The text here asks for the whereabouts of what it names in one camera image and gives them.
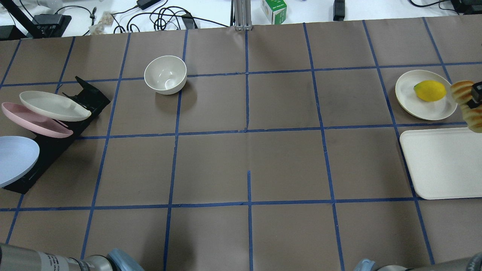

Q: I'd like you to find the sliced bread loaf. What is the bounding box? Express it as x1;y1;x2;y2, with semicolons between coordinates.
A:
450;80;482;133

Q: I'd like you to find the blue plate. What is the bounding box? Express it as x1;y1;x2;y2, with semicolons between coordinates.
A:
0;136;40;188

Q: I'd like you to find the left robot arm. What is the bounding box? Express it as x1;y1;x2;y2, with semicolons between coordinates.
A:
0;243;144;271

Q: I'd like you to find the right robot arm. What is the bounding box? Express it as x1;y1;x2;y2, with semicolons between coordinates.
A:
354;80;482;271

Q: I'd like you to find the cream round plate with lemon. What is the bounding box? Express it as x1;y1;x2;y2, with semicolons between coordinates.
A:
395;69;458;121

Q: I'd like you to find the cream plate in rack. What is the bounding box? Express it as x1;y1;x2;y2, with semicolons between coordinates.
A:
19;91;92;122

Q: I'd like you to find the pink plate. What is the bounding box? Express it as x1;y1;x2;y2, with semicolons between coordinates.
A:
1;102;73;138

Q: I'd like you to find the yellow lemon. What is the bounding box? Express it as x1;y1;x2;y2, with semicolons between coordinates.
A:
413;80;447;102

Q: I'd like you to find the cream rectangular tray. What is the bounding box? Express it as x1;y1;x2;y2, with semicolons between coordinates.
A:
400;128;482;199

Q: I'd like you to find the green white carton box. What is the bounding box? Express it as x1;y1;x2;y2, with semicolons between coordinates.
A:
261;0;287;25

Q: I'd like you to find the white bowl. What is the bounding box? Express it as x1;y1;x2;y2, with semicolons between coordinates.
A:
143;55;187;95

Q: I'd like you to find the black power adapter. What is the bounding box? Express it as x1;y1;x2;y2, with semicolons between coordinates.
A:
136;0;160;10

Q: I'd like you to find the bag of wooden pieces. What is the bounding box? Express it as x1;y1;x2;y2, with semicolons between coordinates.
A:
89;11;114;35

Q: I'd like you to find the black dish rack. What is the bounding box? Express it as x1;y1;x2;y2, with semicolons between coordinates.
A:
3;77;111;194

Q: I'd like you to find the aluminium frame post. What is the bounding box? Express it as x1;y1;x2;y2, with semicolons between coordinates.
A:
230;0;253;31

